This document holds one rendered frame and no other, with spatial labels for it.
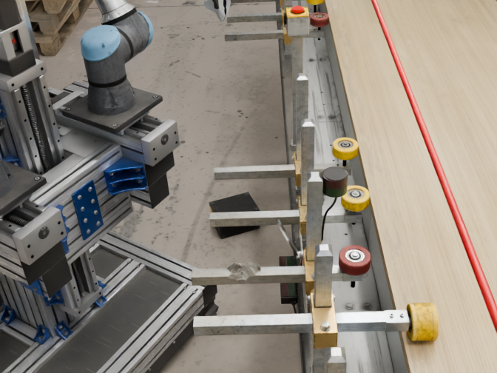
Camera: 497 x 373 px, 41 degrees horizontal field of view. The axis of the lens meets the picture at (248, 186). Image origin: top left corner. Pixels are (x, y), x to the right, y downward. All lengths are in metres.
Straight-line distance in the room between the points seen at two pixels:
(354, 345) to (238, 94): 2.62
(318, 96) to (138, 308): 1.18
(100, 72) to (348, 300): 0.98
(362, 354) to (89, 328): 1.10
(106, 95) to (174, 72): 2.53
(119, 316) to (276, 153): 1.49
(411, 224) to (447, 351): 0.42
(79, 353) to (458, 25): 1.96
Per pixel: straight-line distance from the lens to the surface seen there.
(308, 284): 1.67
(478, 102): 2.37
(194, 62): 4.65
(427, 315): 1.47
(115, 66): 2.00
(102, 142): 2.10
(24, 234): 1.73
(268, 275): 1.69
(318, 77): 3.06
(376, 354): 1.84
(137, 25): 2.09
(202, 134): 3.84
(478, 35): 2.85
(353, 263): 1.65
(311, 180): 1.55
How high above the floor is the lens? 2.05
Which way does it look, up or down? 37 degrees down
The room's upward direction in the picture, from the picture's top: 3 degrees counter-clockwise
